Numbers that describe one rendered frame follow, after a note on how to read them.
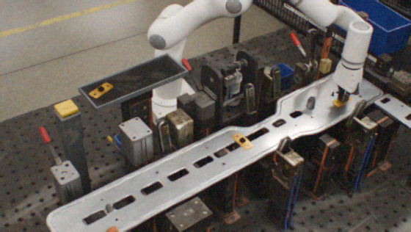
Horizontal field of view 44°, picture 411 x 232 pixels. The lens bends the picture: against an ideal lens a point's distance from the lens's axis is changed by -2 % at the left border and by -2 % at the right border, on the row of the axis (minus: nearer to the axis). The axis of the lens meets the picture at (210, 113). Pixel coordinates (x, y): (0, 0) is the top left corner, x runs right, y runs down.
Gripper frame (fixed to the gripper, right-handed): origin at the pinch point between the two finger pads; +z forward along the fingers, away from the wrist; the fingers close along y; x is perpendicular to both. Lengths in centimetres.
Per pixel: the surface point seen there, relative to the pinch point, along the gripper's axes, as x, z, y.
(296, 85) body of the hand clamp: -3.1, 7.7, -21.9
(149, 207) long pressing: -89, 3, 1
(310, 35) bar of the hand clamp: -1.7, -17.4, -20.1
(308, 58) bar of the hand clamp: -1.9, -7.4, -18.9
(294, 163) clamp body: -42.4, -1.7, 16.1
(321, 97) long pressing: -5.0, 2.9, -6.7
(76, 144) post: -95, 1, -36
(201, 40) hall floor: 73, 104, -190
